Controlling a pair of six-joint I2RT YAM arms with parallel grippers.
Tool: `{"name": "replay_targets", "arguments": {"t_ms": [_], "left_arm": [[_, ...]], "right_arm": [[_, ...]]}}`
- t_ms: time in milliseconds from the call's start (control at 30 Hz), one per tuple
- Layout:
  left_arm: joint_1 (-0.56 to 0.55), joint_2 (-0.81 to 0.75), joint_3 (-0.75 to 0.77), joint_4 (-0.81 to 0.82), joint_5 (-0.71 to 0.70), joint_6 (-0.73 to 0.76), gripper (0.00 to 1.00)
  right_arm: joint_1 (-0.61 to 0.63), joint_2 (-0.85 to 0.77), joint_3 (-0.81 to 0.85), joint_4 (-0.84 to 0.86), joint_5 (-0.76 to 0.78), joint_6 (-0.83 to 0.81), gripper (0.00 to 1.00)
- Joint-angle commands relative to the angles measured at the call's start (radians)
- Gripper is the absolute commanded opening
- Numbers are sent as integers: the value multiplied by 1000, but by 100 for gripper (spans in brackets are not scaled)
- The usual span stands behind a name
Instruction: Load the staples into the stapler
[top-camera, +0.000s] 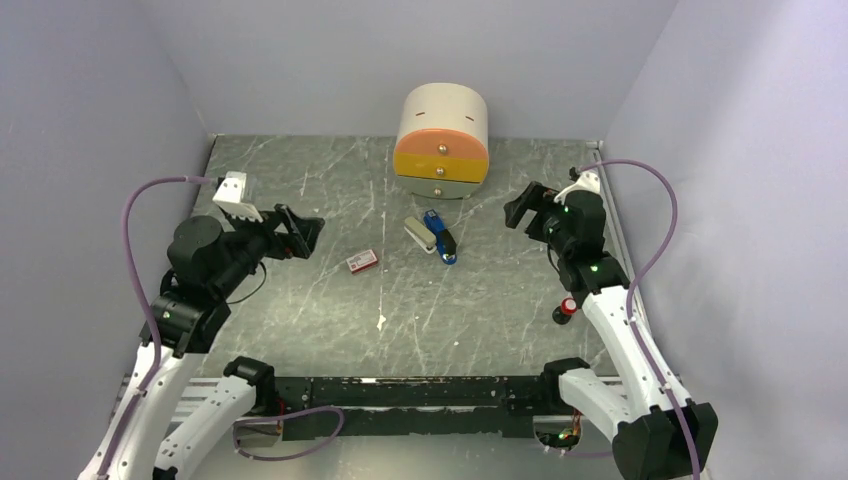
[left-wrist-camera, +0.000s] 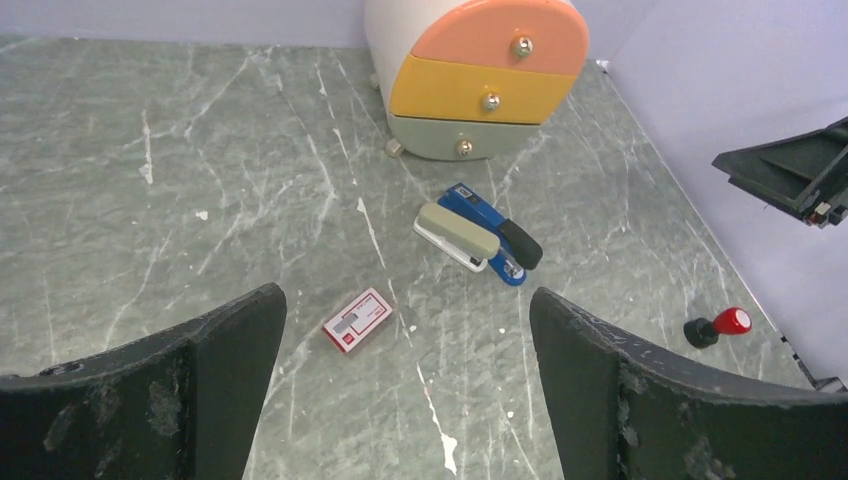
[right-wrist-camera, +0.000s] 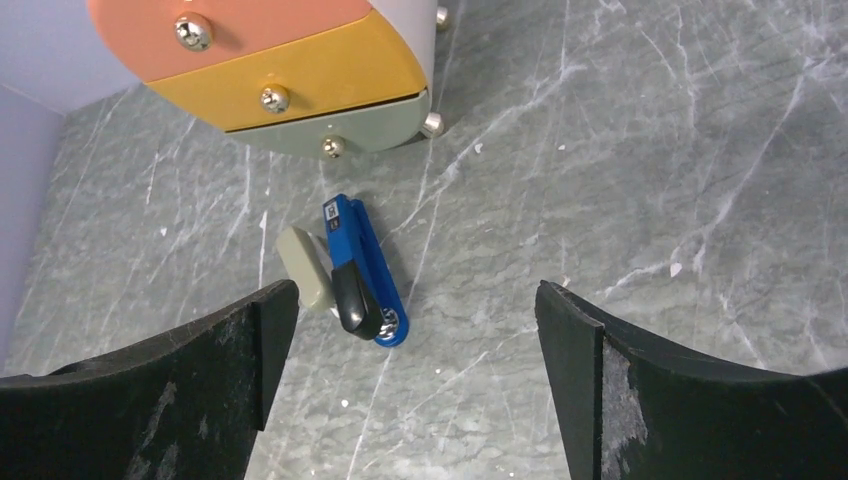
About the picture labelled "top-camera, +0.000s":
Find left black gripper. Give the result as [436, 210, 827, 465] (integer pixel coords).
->
[212, 201, 323, 296]

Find red white staple box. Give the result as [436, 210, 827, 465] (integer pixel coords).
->
[346, 249, 379, 274]

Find blue black stapler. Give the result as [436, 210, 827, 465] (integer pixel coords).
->
[423, 209, 457, 265]

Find beige white stapler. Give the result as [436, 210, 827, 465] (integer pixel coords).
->
[404, 216, 437, 254]

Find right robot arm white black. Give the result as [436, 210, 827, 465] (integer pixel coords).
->
[504, 181, 718, 479]

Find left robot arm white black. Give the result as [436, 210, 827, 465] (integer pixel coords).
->
[79, 204, 325, 479]

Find beige mini drawer cabinet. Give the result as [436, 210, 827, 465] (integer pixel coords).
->
[392, 82, 490, 199]

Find red emergency stop button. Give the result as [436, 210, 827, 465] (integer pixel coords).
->
[552, 297, 578, 325]

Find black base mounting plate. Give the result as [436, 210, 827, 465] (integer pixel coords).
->
[276, 375, 573, 441]

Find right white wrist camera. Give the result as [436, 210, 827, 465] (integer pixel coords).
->
[554, 169, 601, 205]

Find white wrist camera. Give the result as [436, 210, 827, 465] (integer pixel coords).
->
[212, 171, 263, 223]
[554, 169, 601, 205]

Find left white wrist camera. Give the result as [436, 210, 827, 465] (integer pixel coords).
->
[212, 171, 263, 223]

